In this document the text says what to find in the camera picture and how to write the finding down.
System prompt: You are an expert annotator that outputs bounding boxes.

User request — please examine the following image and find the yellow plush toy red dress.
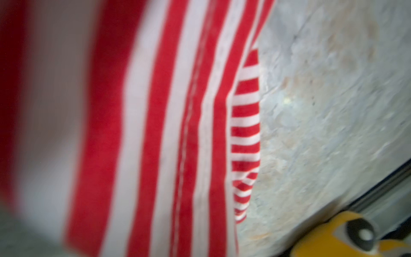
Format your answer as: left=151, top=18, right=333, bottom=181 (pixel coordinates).
left=290, top=211, right=411, bottom=257

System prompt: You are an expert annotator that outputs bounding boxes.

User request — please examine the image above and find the red white striped tank top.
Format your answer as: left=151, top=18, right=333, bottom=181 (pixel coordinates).
left=1, top=1, right=274, bottom=257

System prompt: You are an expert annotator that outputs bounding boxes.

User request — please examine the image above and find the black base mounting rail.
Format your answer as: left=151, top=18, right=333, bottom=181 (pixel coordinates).
left=345, top=160, right=411, bottom=239

